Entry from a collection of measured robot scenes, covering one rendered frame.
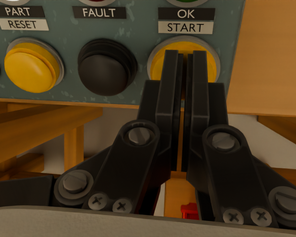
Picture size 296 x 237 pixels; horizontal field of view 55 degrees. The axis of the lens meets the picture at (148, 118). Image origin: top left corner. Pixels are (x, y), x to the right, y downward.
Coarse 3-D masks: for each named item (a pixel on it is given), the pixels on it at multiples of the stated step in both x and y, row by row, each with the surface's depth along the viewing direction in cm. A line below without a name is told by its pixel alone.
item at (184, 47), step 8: (168, 48) 12; (176, 48) 12; (184, 48) 12; (192, 48) 12; (200, 48) 12; (160, 56) 12; (184, 56) 12; (208, 56) 12; (152, 64) 12; (160, 64) 12; (184, 64) 12; (208, 64) 12; (152, 72) 13; (160, 72) 12; (184, 72) 12; (208, 72) 12; (216, 72) 12; (184, 80) 12; (208, 80) 12; (184, 88) 13; (184, 96) 13
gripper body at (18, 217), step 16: (0, 208) 6; (16, 208) 6; (32, 208) 6; (48, 208) 6; (64, 208) 6; (0, 224) 6; (16, 224) 6; (32, 224) 6; (48, 224) 6; (64, 224) 5; (80, 224) 5; (96, 224) 5; (112, 224) 5; (128, 224) 5; (144, 224) 5; (160, 224) 5; (176, 224) 5; (192, 224) 5; (208, 224) 5; (224, 224) 6; (240, 224) 6
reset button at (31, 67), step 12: (12, 48) 13; (24, 48) 12; (36, 48) 13; (12, 60) 12; (24, 60) 12; (36, 60) 12; (48, 60) 13; (12, 72) 13; (24, 72) 13; (36, 72) 13; (48, 72) 13; (24, 84) 13; (36, 84) 13; (48, 84) 13
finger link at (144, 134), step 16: (128, 128) 8; (144, 128) 8; (112, 144) 8; (128, 144) 8; (144, 144) 8; (112, 160) 7; (128, 160) 7; (144, 160) 7; (112, 176) 7; (128, 176) 7; (144, 176) 7; (96, 192) 7; (112, 192) 7; (128, 192) 7; (144, 192) 7; (96, 208) 6; (112, 208) 6; (128, 208) 6; (144, 208) 9
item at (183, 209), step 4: (192, 204) 27; (196, 204) 27; (180, 208) 25; (184, 208) 25; (188, 208) 25; (192, 208) 25; (196, 208) 25; (184, 212) 25; (188, 212) 25; (192, 212) 24; (196, 212) 24; (184, 216) 25; (188, 216) 25; (192, 216) 24; (196, 216) 24
